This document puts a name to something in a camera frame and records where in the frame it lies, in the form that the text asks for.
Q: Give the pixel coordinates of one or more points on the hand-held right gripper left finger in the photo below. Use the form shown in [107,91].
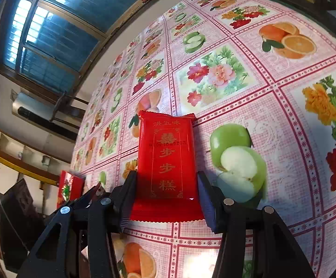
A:
[124,199]

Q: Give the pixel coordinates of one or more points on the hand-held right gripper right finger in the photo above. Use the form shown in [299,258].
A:
[207,202]

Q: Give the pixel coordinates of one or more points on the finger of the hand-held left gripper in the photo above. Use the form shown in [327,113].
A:
[94,192]

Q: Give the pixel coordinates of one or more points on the red gift box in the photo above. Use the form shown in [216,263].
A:
[69,188]

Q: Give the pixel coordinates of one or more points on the red gold print cake packet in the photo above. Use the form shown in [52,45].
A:
[166,162]

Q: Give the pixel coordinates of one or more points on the dark carved wooden furniture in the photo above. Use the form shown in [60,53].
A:
[17,220]

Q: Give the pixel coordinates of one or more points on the fruit print tablecloth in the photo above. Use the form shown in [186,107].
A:
[243,107]

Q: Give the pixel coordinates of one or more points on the blue glass window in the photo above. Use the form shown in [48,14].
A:
[63,23]

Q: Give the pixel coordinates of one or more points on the white wall appliance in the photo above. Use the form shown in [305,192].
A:
[33,107]

